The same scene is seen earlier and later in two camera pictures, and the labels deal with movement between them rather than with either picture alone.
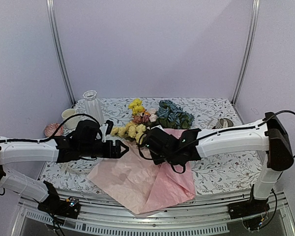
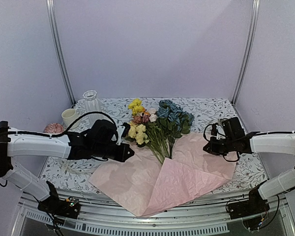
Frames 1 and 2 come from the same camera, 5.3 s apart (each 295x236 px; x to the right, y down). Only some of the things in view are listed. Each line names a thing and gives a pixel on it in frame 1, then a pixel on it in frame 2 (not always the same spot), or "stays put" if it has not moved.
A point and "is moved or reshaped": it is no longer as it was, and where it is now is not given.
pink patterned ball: x=50 y=129 stays put
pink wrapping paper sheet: x=140 y=183 is moved or reshaped
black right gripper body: x=158 y=159 → x=222 y=148
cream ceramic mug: x=71 y=123 stays put
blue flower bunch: x=170 y=116 stays put
